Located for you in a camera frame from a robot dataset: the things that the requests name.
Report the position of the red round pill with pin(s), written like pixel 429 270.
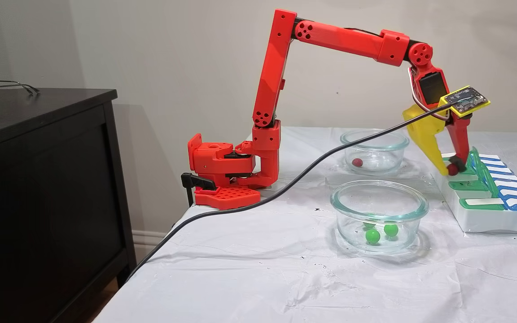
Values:
pixel 452 170
pixel 357 162

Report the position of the weekly pill organizer box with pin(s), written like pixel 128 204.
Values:
pixel 487 220

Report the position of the glass bowl for red pills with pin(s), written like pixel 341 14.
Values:
pixel 397 148

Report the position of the green round pill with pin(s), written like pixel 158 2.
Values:
pixel 368 224
pixel 372 236
pixel 391 230

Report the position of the glass bowl for green pills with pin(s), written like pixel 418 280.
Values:
pixel 352 242

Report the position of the white tablecloth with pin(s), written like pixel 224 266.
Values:
pixel 263 278

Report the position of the black table clamp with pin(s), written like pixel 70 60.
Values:
pixel 195 180

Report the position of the black wooden cabinet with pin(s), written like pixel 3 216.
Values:
pixel 38 202

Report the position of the eyeglasses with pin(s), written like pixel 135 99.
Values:
pixel 16 84

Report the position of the camera circuit board yellow frame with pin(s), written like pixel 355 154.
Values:
pixel 465 101

